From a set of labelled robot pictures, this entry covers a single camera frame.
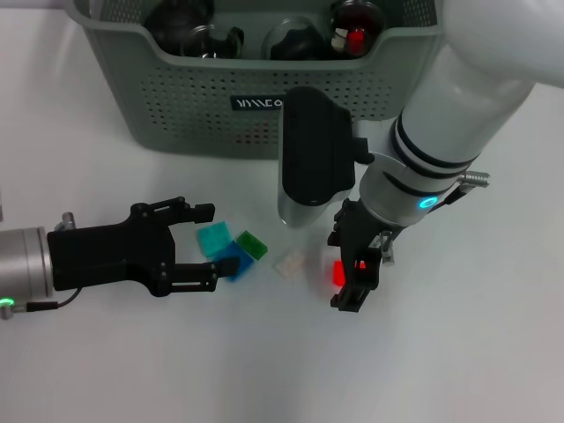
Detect cyan translucent toy brick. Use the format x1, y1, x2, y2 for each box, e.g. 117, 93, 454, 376
197, 221, 234, 259

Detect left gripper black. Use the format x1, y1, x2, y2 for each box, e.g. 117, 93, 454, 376
47, 197, 241, 297

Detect left arm cable with connector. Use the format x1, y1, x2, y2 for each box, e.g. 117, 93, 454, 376
0, 211, 81, 321

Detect blue translucent toy brick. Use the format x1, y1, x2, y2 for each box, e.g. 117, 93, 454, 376
218, 241, 256, 282

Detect red wedge toy brick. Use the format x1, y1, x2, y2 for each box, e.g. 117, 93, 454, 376
332, 259, 369, 287

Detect green toy brick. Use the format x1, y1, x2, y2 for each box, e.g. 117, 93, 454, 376
235, 230, 269, 261

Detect glass teacup black sleeve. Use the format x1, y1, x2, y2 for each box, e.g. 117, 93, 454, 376
180, 25, 246, 61
328, 0, 385, 59
260, 16, 330, 62

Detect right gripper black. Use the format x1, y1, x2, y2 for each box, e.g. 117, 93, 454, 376
326, 198, 406, 315

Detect grey-green perforated storage bin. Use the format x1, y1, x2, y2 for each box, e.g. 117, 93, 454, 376
65, 0, 446, 160

